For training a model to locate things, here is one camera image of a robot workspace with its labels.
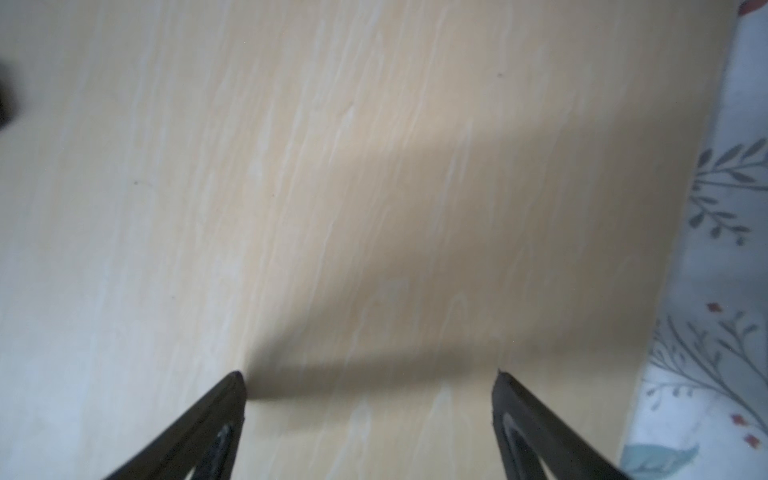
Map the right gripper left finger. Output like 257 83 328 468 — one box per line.
109 371 247 479

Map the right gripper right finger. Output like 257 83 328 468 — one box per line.
492 371 627 480

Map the plywood board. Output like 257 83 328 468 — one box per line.
1 1 738 479

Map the floral patterned table mat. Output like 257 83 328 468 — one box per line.
619 1 767 479

